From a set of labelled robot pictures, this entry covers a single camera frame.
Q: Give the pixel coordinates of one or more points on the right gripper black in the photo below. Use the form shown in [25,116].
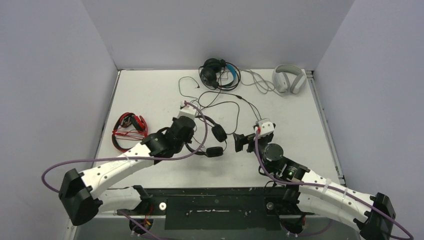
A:
[250,141]

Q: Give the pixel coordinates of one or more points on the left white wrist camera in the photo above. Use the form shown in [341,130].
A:
[187,110]

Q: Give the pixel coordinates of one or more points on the black blue headphones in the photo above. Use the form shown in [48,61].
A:
[211,73]

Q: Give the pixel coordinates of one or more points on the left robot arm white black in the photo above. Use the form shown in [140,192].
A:
[86,193]

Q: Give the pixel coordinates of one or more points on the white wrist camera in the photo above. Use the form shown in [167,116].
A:
[264,127]
[187,110]

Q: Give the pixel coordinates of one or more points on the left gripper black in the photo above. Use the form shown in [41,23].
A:
[188,140]

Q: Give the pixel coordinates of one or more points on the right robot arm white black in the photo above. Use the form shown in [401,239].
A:
[372,216]

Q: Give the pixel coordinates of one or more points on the red black headphones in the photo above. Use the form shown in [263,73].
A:
[130,127]

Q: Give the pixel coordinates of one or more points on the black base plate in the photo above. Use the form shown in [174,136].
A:
[236,208]

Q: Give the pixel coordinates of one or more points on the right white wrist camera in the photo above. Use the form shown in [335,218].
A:
[264,127]

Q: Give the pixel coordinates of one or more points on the white grey headphones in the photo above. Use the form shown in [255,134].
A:
[288,78]

